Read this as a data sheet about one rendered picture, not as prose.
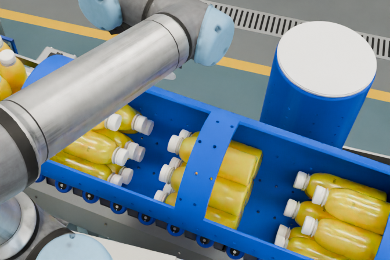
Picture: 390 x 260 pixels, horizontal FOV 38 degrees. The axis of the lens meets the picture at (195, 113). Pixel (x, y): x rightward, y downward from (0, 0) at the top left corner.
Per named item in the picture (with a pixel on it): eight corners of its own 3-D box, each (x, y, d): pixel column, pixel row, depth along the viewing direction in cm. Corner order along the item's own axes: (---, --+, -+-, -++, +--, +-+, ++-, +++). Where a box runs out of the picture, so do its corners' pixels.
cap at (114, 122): (116, 115, 131) (123, 118, 131) (109, 131, 130) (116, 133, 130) (112, 110, 128) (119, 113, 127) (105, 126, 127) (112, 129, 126)
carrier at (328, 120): (315, 235, 222) (309, 172, 238) (384, 102, 151) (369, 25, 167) (242, 231, 222) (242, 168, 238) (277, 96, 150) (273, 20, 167)
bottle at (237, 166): (259, 151, 121) (181, 125, 124) (248, 180, 118) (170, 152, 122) (257, 163, 127) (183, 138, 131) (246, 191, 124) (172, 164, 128)
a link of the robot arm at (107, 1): (130, 11, 73) (181, -33, 78) (67, -22, 77) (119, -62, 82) (134, 53, 79) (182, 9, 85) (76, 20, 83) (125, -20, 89)
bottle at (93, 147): (60, 116, 135) (128, 140, 132) (51, 143, 136) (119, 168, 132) (46, 118, 128) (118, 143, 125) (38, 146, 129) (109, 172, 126)
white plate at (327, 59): (383, 98, 150) (382, 101, 151) (369, 22, 166) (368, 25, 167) (279, 92, 150) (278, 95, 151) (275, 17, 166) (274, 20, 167)
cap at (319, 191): (318, 206, 121) (310, 203, 122) (324, 188, 122) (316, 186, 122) (320, 204, 118) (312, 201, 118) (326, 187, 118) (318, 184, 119)
